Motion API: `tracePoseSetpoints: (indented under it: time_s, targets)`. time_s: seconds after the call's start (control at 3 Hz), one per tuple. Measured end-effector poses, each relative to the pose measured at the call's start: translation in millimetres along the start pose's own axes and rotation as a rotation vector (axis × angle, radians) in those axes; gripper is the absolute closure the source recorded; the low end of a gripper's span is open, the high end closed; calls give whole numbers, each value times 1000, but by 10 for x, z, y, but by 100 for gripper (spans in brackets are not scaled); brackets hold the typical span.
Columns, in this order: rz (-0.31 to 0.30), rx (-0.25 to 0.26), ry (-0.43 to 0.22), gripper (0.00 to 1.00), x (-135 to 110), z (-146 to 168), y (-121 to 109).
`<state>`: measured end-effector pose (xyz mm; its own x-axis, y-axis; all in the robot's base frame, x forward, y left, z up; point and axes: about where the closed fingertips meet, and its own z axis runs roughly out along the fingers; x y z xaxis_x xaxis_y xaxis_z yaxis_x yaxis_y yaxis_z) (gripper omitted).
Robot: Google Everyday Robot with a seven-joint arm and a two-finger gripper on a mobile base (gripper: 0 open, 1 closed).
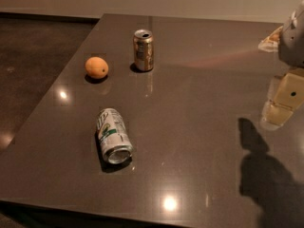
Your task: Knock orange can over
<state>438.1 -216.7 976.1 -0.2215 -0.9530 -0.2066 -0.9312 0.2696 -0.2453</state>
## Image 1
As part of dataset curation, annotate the silver green soda can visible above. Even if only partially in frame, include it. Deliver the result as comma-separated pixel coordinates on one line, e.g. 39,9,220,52
96,108,134,164

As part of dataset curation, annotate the orange fruit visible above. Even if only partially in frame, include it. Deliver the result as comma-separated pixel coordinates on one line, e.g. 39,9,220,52
85,57,109,79

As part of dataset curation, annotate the orange soda can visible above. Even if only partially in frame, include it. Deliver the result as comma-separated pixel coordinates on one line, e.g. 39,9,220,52
133,29,154,71

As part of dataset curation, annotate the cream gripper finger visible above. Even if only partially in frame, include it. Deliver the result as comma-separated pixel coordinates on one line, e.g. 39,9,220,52
257,26,283,52
261,71,304,127

